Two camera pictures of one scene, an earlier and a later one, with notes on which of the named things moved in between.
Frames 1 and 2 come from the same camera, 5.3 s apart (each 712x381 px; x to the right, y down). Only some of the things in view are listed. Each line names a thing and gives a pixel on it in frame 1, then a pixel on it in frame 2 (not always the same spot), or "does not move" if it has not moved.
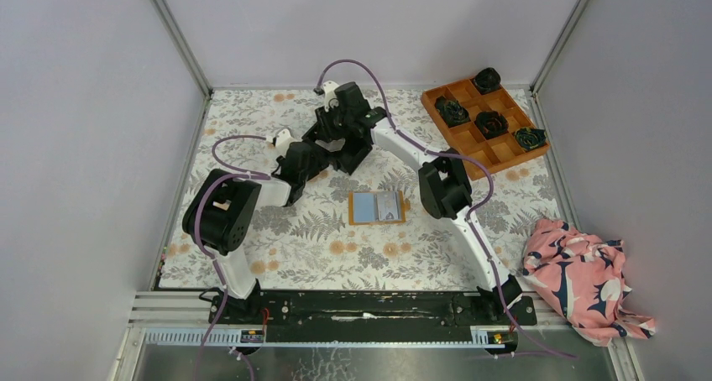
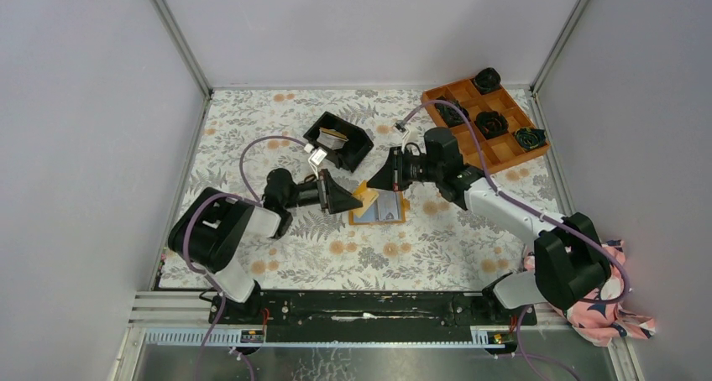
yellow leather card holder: [377, 207] does not move
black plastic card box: [345, 153] does not move
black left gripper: [316, 161] → [318, 189]
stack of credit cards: [332, 146] does not move
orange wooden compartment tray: [491, 127] does not move
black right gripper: [322, 120] → [392, 175]
